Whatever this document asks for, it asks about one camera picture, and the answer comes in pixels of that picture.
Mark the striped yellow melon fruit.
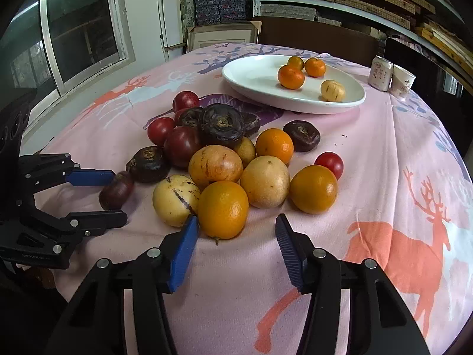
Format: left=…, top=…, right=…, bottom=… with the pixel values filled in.
left=152, top=175, right=201, bottom=227

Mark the dark red plum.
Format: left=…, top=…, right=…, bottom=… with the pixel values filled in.
left=163, top=126, right=202, bottom=170

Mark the orange-yellow passion fruit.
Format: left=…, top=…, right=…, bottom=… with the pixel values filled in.
left=188, top=145, right=243, bottom=189

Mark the orange kumquat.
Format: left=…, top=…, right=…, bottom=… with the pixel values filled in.
left=197, top=181, right=249, bottom=240

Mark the large dark water chestnut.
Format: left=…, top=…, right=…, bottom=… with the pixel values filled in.
left=197, top=104, right=244, bottom=148

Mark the red cherry tomato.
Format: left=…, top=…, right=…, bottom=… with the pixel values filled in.
left=314, top=151, right=344, bottom=180

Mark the small orange mandarin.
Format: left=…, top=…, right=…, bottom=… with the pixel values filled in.
left=256, top=128, right=294, bottom=165

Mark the dark water chestnut top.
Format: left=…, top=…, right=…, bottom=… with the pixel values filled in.
left=283, top=120, right=321, bottom=152

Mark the pale yellow fruit front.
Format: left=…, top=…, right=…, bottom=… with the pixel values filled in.
left=320, top=79, right=346, bottom=103

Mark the small orange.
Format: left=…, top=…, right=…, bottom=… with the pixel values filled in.
left=304, top=57, right=326, bottom=78

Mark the large orange mandarin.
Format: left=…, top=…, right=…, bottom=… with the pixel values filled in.
left=277, top=65, right=305, bottom=90

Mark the pink deer tablecloth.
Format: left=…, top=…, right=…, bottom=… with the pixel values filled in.
left=42, top=43, right=472, bottom=354

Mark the cardboard box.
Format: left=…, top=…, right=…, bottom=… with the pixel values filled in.
left=185, top=21, right=262, bottom=53

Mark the white oval plate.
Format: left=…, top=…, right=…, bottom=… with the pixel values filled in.
left=222, top=55, right=366, bottom=114

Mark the white paper cup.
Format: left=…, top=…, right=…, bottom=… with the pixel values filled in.
left=389, top=64, right=416, bottom=100

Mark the pink drink can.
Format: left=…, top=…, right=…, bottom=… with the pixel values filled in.
left=368, top=55, right=394, bottom=91

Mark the dark cabinet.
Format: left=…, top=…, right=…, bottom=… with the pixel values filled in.
left=259, top=17, right=472, bottom=102

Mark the metal storage shelf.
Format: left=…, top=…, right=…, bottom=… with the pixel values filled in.
left=252, top=0, right=472, bottom=83

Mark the window frame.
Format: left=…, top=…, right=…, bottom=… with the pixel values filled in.
left=0, top=0, right=136, bottom=120

